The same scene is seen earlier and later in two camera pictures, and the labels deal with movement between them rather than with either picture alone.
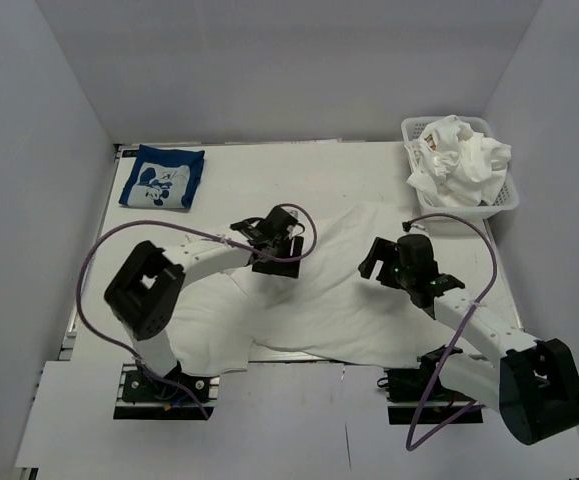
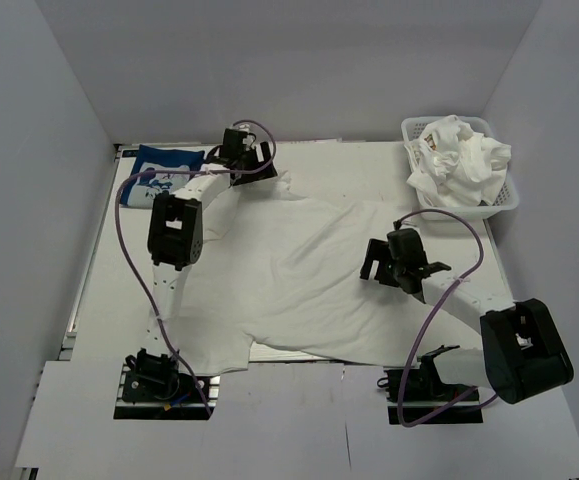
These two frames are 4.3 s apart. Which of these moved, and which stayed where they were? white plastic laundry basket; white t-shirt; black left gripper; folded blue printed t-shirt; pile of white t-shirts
Moved: white t-shirt; black left gripper
Stayed: pile of white t-shirts; folded blue printed t-shirt; white plastic laundry basket
